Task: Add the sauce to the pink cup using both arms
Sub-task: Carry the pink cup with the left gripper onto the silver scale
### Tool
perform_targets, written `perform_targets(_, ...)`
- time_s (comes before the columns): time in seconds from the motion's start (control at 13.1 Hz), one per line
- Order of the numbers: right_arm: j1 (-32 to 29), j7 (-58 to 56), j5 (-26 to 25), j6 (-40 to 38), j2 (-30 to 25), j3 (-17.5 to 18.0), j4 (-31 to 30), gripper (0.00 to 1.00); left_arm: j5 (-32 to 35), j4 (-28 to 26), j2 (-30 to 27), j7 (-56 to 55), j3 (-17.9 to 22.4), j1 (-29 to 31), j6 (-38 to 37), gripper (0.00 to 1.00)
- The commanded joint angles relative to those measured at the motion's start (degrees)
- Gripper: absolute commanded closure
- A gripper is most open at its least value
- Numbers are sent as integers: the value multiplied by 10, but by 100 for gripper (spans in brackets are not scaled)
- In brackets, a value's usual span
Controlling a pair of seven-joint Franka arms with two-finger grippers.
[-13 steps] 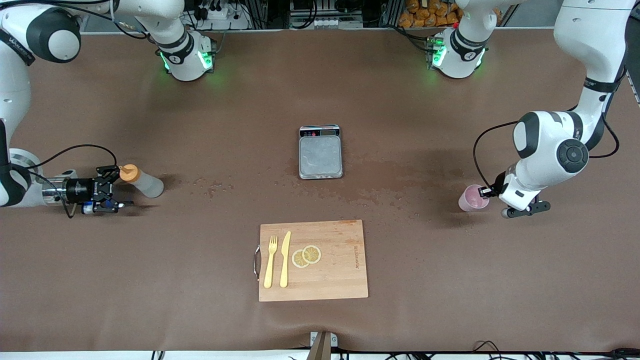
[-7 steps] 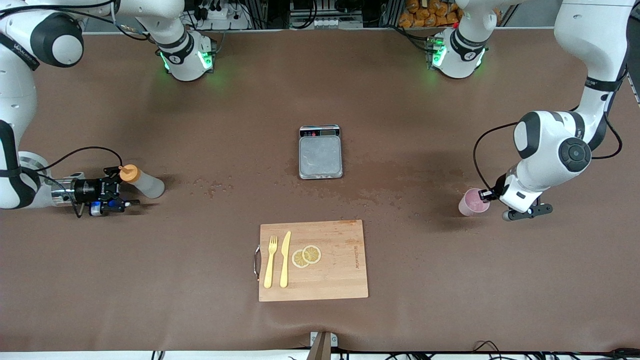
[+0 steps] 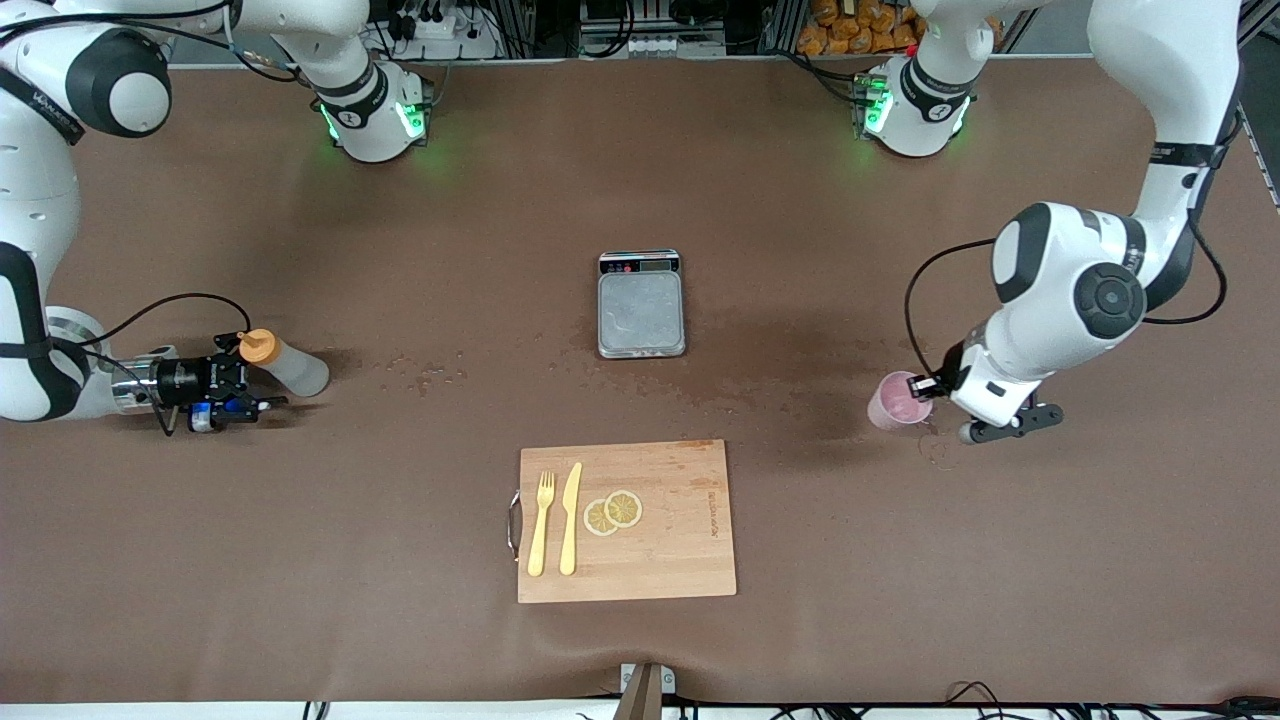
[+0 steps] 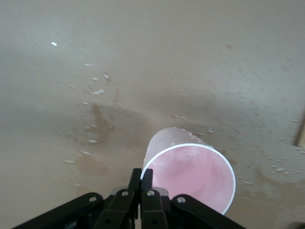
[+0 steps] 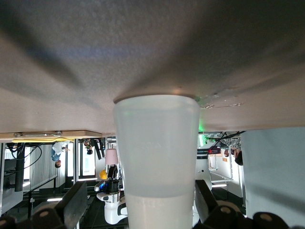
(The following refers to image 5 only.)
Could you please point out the person in blue shirt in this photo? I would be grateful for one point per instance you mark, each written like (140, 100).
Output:
(57, 152)

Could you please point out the person with dark hair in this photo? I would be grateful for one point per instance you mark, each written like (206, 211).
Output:
(239, 158)

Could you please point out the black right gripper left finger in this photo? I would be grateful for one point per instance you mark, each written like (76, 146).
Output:
(74, 202)

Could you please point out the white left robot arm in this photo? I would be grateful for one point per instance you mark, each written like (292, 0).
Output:
(112, 210)

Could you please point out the pink plastic cup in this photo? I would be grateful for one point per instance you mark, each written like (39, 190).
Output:
(111, 156)

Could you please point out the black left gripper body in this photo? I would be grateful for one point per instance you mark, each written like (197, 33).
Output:
(112, 186)

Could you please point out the yellow plastic fork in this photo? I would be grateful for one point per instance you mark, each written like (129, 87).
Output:
(35, 140)

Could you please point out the black pole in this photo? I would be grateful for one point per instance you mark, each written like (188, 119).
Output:
(19, 167)

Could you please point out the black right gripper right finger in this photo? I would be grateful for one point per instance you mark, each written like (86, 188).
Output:
(203, 202)

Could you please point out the yellow hard hat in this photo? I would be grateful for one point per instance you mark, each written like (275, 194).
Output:
(103, 175)

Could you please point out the translucent squeeze bottle orange cap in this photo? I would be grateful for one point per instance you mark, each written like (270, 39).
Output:
(157, 155)

